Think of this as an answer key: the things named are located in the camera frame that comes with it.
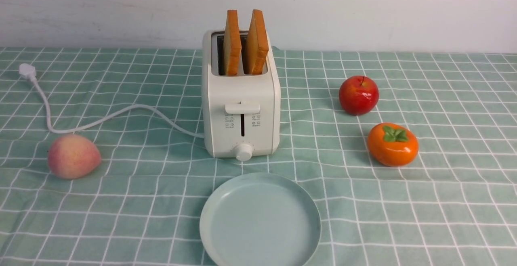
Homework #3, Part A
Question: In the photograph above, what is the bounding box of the toast slice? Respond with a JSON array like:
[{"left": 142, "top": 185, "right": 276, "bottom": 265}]
[
  {"left": 245, "top": 10, "right": 269, "bottom": 75},
  {"left": 223, "top": 10, "right": 242, "bottom": 76}
]

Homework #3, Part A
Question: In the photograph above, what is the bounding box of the white two-slot toaster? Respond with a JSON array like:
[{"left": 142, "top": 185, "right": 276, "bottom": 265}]
[{"left": 201, "top": 30, "right": 281, "bottom": 161}]

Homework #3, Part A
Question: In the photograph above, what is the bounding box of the light blue round plate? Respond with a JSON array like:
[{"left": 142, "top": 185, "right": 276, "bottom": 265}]
[{"left": 199, "top": 172, "right": 322, "bottom": 266}]

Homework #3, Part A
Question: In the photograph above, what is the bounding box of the red apple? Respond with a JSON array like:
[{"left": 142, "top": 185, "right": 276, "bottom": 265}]
[{"left": 338, "top": 76, "right": 380, "bottom": 115}]

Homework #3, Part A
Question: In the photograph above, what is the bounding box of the orange persimmon with green leaf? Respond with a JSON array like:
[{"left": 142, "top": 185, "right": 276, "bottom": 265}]
[{"left": 367, "top": 123, "right": 419, "bottom": 167}]

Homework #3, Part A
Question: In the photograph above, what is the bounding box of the pink yellow peach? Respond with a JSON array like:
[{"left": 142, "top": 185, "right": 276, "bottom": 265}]
[{"left": 47, "top": 134, "right": 102, "bottom": 180}]

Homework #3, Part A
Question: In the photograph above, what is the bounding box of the green checkered tablecloth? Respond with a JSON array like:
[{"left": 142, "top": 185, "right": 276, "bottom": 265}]
[{"left": 0, "top": 47, "right": 517, "bottom": 266}]

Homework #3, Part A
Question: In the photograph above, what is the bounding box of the white power cord with plug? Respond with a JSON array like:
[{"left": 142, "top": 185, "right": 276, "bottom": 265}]
[{"left": 19, "top": 63, "right": 205, "bottom": 139}]

